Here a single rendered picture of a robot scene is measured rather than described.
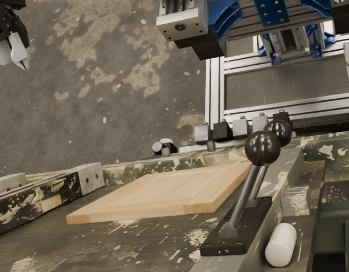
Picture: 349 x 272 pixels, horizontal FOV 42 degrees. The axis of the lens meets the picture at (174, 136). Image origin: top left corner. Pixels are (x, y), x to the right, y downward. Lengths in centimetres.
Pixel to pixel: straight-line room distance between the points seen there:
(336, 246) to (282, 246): 35
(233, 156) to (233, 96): 92
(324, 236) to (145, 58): 200
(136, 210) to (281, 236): 39
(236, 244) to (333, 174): 74
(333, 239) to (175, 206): 29
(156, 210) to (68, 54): 228
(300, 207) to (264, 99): 137
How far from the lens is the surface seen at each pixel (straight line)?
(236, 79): 215
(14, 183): 147
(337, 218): 87
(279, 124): 59
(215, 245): 49
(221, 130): 141
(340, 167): 119
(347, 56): 125
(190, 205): 83
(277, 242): 54
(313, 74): 208
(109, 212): 90
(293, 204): 73
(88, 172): 130
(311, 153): 118
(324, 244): 88
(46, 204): 114
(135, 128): 250
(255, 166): 49
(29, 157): 284
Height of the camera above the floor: 199
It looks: 57 degrees down
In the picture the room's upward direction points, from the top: 45 degrees counter-clockwise
